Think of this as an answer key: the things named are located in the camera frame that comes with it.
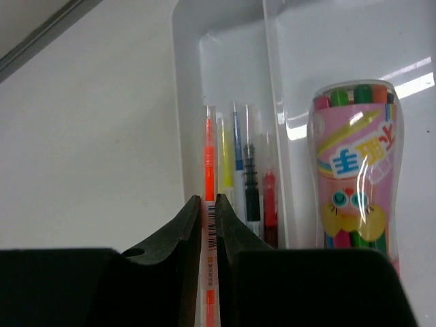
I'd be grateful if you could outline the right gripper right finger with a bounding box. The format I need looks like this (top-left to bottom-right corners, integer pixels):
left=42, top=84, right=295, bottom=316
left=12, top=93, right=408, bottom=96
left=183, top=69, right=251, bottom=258
left=216, top=195, right=417, bottom=326

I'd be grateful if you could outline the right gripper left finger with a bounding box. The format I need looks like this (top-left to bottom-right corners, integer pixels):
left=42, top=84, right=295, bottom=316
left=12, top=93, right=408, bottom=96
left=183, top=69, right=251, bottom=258
left=1, top=196, right=201, bottom=326

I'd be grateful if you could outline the red pen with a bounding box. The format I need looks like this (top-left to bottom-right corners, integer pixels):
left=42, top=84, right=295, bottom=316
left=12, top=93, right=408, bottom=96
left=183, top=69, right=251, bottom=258
left=264, top=132, right=278, bottom=249

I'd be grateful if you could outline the black pen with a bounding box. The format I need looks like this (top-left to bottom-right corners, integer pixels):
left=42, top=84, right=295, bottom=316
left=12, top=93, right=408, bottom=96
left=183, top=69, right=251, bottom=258
left=243, top=104, right=262, bottom=238

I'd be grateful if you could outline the orange pen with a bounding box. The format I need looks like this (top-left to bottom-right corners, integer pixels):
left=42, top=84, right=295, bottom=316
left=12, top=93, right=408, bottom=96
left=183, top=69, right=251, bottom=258
left=200, top=105, right=220, bottom=326

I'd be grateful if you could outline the blue pen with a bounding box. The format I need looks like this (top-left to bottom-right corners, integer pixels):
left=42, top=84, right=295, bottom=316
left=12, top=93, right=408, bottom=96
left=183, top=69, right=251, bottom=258
left=232, top=102, right=246, bottom=223

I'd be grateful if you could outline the yellow highlighter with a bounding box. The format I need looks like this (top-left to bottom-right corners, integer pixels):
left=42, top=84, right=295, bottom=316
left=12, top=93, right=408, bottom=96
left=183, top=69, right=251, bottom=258
left=217, top=113, right=235, bottom=207

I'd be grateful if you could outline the pink cap marker tube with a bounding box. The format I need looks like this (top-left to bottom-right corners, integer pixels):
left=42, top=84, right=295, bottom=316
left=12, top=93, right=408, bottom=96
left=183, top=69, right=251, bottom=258
left=307, top=80, right=404, bottom=268

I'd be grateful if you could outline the white organizer tray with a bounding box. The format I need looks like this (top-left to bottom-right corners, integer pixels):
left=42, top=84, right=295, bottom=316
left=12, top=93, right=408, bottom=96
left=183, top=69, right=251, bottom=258
left=171, top=0, right=436, bottom=251

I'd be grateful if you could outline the aluminium rail right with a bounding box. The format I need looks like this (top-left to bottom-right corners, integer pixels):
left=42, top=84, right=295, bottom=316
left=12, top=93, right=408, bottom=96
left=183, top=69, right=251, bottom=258
left=1, top=0, right=102, bottom=82

